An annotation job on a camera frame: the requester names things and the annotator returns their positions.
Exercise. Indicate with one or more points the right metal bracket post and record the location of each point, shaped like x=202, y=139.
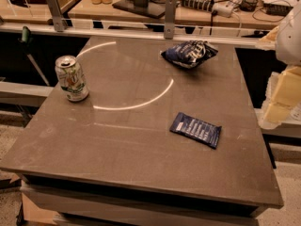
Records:
x=170, y=19

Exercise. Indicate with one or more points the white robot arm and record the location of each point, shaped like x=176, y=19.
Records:
x=288, y=41

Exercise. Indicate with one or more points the metal rail bar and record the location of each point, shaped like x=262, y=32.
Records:
x=147, y=35

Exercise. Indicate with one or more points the black monitor stand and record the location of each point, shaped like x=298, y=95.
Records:
x=141, y=7

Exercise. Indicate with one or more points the left metal bracket post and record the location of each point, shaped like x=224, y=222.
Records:
x=58, y=22

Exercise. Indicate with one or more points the metal bracket post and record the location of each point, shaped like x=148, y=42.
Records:
x=58, y=22
x=170, y=19

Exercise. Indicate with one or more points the blue chip bag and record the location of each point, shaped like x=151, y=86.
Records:
x=189, y=54

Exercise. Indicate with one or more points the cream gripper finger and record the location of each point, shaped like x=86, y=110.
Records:
x=288, y=88
x=275, y=113

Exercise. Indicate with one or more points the power strip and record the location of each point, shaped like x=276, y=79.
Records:
x=209, y=6

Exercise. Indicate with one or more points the flat dark blue snack packet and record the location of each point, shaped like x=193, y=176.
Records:
x=196, y=129

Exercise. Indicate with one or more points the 7up soda can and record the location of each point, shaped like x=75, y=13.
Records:
x=71, y=78

